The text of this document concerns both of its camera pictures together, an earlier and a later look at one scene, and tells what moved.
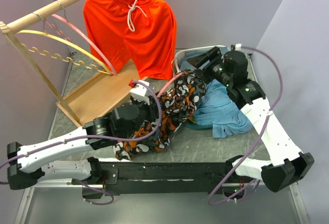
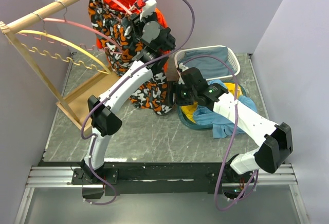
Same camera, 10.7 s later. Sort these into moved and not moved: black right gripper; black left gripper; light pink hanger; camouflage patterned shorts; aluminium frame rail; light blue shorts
Moved: camouflage patterned shorts; light pink hanger; black right gripper; black left gripper
Not moved: aluminium frame rail; light blue shorts
